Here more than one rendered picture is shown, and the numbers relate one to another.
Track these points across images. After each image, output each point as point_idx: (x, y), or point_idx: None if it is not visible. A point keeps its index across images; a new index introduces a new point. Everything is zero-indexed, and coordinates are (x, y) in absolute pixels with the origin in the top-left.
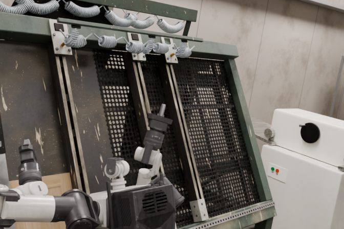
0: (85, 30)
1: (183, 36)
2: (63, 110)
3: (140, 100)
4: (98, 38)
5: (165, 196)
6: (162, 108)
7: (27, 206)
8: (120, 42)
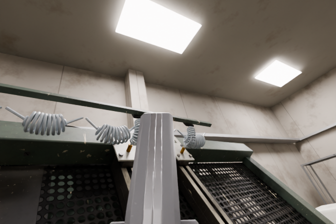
0: (18, 128)
1: (185, 118)
2: None
3: None
4: (45, 137)
5: None
6: (142, 145)
7: None
8: (94, 141)
